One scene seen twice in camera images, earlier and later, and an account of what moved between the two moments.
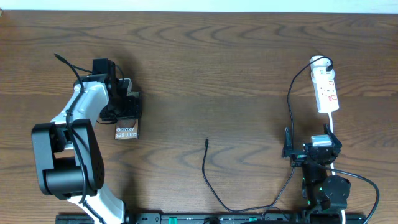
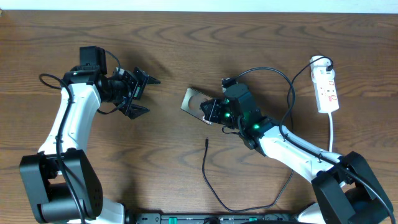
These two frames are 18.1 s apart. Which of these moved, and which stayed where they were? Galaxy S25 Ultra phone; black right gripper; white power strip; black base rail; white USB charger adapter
Moved: black right gripper; Galaxy S25 Ultra phone
Stayed: black base rail; white USB charger adapter; white power strip
